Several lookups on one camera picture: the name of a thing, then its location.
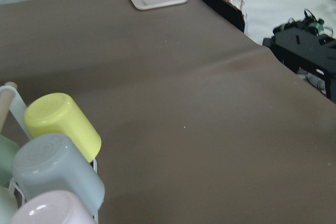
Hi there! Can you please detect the grey cup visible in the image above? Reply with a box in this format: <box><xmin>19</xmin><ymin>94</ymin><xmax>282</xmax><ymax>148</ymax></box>
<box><xmin>13</xmin><ymin>133</ymin><xmax>105</xmax><ymax>215</ymax></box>

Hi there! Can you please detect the pink cup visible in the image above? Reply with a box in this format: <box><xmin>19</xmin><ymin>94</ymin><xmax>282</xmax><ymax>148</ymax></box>
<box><xmin>10</xmin><ymin>190</ymin><xmax>95</xmax><ymax>223</ymax></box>

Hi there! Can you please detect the black plastic stand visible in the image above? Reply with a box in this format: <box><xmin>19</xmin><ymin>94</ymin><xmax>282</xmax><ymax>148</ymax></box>
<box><xmin>262</xmin><ymin>28</ymin><xmax>335</xmax><ymax>102</ymax></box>

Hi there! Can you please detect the mint green cup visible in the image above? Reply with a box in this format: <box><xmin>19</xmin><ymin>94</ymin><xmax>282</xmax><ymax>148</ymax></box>
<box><xmin>1</xmin><ymin>135</ymin><xmax>19</xmax><ymax>186</ymax></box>

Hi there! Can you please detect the white wire cup rack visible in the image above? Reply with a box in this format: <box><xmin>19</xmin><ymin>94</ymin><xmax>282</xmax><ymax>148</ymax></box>
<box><xmin>1</xmin><ymin>82</ymin><xmax>99</xmax><ymax>222</ymax></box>

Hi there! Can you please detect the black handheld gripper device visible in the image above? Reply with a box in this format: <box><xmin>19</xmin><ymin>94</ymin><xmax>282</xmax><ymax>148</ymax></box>
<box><xmin>272</xmin><ymin>8</ymin><xmax>334</xmax><ymax>37</ymax></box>

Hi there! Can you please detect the yellow cup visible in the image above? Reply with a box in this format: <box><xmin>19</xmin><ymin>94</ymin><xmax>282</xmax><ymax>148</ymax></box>
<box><xmin>24</xmin><ymin>92</ymin><xmax>102</xmax><ymax>163</ymax></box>

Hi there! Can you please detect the white cup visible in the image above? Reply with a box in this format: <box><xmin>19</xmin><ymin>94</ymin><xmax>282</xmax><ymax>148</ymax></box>
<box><xmin>1</xmin><ymin>186</ymin><xmax>18</xmax><ymax>224</ymax></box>

